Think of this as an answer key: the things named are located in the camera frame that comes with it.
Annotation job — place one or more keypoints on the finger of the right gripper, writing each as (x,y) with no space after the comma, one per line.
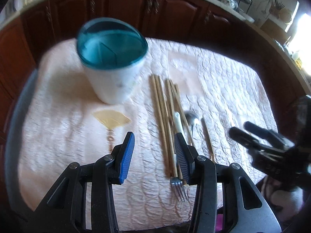
(243,138)
(275,139)

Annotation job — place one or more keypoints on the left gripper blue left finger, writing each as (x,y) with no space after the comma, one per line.
(122,155)

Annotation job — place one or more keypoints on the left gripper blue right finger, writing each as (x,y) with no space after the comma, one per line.
(187,155)

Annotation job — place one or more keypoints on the dark wooden chopstick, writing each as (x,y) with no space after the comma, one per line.
(208,141)

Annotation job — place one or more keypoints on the white handled fork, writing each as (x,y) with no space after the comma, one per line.
(176,181)

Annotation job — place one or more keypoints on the metal spoon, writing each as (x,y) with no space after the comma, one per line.
(192,120)

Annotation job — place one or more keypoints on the dark wood kitchen cabinets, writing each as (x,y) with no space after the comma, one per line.
(204,23)

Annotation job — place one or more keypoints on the white gloved right hand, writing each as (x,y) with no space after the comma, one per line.
(285,202)

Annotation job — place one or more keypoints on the pink quilted table cloth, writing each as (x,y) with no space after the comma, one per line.
(60,126)

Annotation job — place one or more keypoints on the white utensil holder teal rim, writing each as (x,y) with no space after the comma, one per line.
(112,53)

